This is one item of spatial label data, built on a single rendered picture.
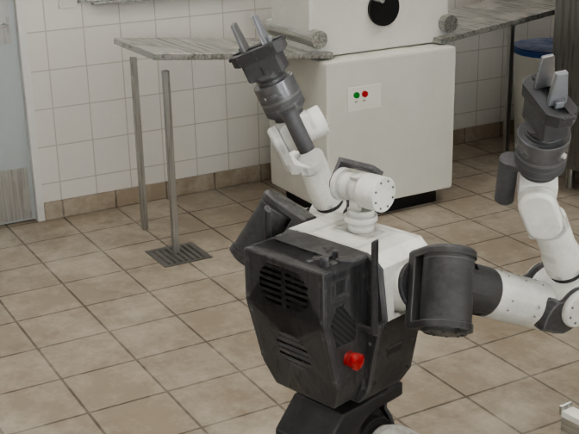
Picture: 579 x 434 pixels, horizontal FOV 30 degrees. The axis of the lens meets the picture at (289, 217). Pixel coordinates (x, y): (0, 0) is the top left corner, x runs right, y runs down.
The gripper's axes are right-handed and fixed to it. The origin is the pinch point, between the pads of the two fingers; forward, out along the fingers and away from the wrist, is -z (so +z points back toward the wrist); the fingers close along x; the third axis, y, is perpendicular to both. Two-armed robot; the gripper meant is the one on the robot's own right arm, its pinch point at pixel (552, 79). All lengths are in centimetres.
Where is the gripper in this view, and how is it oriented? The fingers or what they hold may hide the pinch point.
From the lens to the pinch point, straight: 179.2
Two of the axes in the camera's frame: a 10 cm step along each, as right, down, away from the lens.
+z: 0.4, 7.3, 6.8
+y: 9.6, -2.2, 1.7
